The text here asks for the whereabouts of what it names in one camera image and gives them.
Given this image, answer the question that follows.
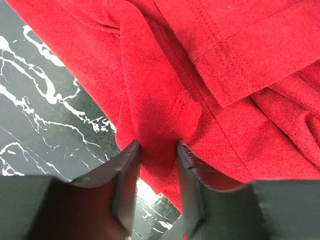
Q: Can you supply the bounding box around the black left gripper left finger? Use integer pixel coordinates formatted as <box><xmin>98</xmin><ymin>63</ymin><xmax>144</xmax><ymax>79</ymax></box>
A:
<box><xmin>0</xmin><ymin>141</ymin><xmax>141</xmax><ymax>240</ymax></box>

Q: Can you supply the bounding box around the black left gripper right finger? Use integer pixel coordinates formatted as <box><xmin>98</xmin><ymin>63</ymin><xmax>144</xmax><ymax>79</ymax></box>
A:
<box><xmin>177</xmin><ymin>143</ymin><xmax>320</xmax><ymax>240</ymax></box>

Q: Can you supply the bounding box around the dark red t-shirt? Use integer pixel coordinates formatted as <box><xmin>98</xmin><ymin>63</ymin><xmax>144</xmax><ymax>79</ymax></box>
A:
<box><xmin>8</xmin><ymin>0</ymin><xmax>320</xmax><ymax>213</ymax></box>

